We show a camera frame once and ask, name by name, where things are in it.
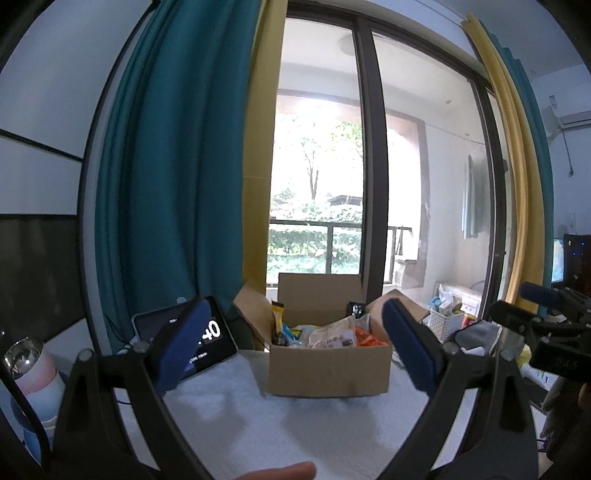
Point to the person's left hand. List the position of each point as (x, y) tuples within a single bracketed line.
[(277, 473)]

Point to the pink white bottle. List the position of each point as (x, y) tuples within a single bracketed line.
[(39, 387)]

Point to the black snack packet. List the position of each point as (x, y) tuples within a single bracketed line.
[(355, 309)]

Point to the white plastic basket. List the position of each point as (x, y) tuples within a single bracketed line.
[(443, 323)]

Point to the blue round object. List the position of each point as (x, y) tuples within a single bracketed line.
[(27, 438)]

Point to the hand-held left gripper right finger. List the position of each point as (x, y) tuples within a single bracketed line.
[(411, 341)]

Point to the white towel mat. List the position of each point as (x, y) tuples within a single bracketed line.
[(277, 424)]

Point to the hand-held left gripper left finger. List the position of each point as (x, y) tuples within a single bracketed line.
[(180, 341)]

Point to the brown cardboard box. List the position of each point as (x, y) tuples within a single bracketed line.
[(328, 374)]

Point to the black computer case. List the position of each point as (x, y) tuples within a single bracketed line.
[(578, 258)]

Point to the teal curtain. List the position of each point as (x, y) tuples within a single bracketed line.
[(538, 161), (175, 161)]

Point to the black tablet display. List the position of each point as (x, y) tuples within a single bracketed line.
[(217, 341)]

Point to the grey cloth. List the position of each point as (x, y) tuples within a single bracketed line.
[(475, 334)]

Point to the computer monitor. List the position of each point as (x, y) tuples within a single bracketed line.
[(558, 261)]

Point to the orange snack packet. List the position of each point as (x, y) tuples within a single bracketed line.
[(369, 339)]

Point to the blue yellow snack packet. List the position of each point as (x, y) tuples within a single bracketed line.
[(291, 336)]

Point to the grey hanging shirt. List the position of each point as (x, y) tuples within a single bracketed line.
[(473, 198)]

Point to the snack packets in box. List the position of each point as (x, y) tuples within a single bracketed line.
[(332, 334)]

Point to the white air conditioner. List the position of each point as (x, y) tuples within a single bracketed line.
[(572, 115)]

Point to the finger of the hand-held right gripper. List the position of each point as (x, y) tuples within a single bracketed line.
[(512, 313), (538, 294)]

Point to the yellow curtain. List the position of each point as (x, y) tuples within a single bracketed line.
[(261, 138), (508, 161)]

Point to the black window frame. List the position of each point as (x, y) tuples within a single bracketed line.
[(374, 161)]

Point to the black balcony railing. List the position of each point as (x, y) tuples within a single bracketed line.
[(328, 249)]

